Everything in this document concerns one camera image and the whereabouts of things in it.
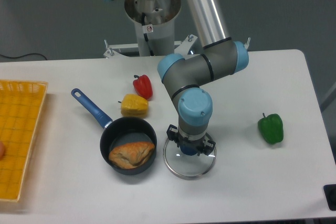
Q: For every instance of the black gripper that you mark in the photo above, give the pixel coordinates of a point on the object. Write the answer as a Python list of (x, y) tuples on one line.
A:
[(196, 143)]

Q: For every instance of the glass pot lid blue knob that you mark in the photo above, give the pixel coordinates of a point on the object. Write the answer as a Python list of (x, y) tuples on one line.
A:
[(186, 166)]

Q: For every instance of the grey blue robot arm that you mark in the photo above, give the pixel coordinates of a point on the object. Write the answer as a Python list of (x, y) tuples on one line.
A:
[(183, 78)]

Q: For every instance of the golden puff pastry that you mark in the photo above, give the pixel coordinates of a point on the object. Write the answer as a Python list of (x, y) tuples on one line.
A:
[(131, 155)]

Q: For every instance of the yellow bell pepper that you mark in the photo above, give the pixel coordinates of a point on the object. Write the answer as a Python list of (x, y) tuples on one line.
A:
[(134, 105)]

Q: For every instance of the red bell pepper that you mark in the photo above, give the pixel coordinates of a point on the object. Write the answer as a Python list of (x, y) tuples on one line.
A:
[(143, 86)]

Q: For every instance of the green bell pepper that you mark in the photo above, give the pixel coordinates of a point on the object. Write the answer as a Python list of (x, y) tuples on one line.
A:
[(271, 128)]

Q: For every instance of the black device at table corner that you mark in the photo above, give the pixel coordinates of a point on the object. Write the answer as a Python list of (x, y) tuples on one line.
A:
[(330, 195)]

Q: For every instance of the yellow wicker basket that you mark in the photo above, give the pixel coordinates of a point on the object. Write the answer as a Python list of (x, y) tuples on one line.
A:
[(21, 106)]

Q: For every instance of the dark pot with blue handle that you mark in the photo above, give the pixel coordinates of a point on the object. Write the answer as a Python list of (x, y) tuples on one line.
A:
[(120, 131)]

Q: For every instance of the white metal base frame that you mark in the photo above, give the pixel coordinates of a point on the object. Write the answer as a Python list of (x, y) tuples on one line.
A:
[(185, 47)]

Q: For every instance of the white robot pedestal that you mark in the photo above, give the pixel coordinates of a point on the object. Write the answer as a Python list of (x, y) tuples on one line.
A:
[(154, 22)]

